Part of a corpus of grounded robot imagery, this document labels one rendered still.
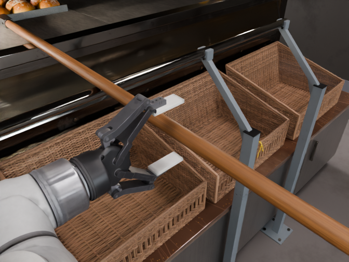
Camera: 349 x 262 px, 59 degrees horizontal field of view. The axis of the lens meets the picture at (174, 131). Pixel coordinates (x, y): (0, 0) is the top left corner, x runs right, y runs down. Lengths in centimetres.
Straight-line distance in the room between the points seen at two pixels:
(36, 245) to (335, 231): 36
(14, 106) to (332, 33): 312
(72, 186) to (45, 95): 74
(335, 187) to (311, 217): 195
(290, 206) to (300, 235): 156
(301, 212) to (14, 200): 38
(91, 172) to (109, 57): 85
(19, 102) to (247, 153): 78
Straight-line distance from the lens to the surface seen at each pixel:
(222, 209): 126
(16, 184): 46
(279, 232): 199
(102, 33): 121
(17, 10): 147
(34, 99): 116
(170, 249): 114
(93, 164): 48
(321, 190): 234
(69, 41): 115
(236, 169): 50
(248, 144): 104
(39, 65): 113
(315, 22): 370
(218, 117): 176
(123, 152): 50
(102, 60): 126
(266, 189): 48
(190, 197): 112
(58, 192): 46
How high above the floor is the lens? 153
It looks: 35 degrees down
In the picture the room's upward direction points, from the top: straight up
